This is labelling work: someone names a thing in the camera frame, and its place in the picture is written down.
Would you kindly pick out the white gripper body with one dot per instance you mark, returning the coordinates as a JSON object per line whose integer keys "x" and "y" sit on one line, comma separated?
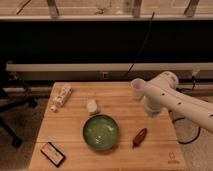
{"x": 152, "y": 108}

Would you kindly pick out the green ceramic bowl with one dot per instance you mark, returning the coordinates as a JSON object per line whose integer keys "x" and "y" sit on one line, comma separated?
{"x": 101, "y": 132}

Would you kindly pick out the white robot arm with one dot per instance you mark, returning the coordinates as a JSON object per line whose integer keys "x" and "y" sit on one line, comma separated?
{"x": 161, "y": 92}

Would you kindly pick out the brown red oblong object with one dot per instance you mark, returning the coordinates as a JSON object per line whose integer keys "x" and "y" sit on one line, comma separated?
{"x": 139, "y": 137}

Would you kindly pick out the white baseboard heater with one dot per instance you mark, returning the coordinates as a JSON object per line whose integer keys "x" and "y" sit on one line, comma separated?
{"x": 109, "y": 71}

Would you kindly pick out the white tube with label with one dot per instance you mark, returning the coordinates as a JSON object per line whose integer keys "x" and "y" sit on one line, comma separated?
{"x": 60, "y": 99}

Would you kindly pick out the black orange flat box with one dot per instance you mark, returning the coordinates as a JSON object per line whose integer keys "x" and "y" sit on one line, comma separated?
{"x": 55, "y": 156}

